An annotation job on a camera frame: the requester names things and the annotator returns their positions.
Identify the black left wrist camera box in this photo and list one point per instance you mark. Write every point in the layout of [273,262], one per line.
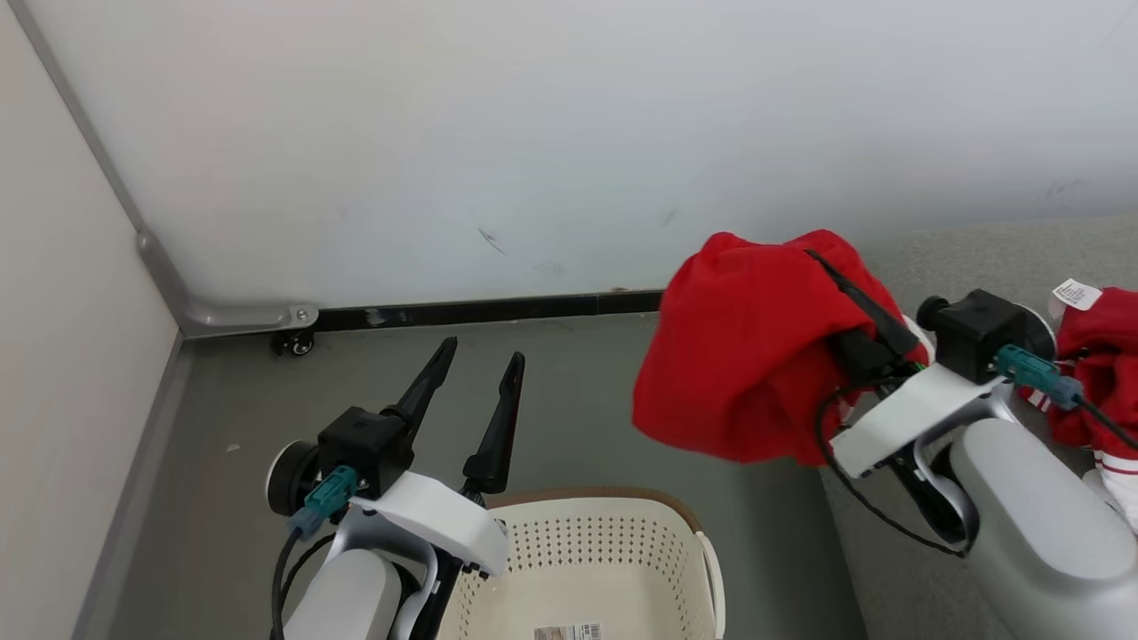
[364,449]

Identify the white perforated laundry basket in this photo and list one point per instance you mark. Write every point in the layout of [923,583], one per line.
[605,551]

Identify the red number 17 jersey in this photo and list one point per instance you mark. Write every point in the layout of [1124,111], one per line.
[1102,356]

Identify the white camera bracket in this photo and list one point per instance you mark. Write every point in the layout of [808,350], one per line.
[436,520]
[907,418]

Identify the teal right camera connector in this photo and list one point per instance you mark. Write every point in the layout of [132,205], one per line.
[1027,366]

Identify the metal leg with caster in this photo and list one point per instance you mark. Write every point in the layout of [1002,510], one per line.
[240,317]

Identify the paper label sticker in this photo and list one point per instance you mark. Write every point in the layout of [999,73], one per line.
[569,633]

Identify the white right camera bracket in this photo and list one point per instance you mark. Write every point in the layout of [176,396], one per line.
[907,418]

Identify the black baseboard strip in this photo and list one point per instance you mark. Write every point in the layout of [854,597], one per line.
[489,311]

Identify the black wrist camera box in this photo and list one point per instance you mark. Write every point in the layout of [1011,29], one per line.
[364,449]
[978,329]

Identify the white left camera bracket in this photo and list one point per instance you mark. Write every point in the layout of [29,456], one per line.
[436,520]

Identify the grey fabric sofa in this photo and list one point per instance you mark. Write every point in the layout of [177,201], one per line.
[969,258]

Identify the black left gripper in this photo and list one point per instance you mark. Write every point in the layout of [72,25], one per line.
[442,600]

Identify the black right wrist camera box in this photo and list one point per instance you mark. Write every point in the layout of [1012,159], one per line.
[978,329]

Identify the teal left camera connector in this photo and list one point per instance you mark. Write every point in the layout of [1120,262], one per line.
[329,498]

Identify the plain red garment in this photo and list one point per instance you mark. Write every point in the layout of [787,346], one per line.
[738,356]

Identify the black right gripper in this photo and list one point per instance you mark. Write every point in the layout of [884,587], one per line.
[938,498]

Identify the teal camera connector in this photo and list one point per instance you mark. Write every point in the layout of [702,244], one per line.
[1027,366]
[329,498]

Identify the black caster wheel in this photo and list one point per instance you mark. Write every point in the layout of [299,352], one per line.
[302,345]

